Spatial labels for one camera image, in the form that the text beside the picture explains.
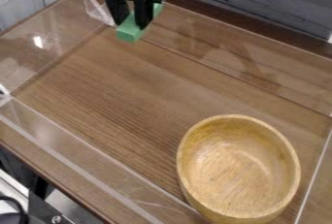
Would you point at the clear acrylic tray wall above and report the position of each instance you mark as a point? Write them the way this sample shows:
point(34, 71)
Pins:
point(95, 108)

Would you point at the green rectangular block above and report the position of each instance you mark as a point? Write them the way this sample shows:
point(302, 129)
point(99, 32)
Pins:
point(128, 32)

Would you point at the brown wooden bowl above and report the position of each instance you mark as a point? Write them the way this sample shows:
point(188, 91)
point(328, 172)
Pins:
point(238, 169)

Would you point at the clear acrylic corner bracket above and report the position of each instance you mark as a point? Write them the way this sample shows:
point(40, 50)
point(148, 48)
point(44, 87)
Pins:
point(97, 12)

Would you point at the black metal bracket with bolt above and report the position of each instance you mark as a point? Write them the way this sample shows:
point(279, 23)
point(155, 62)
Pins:
point(41, 213)

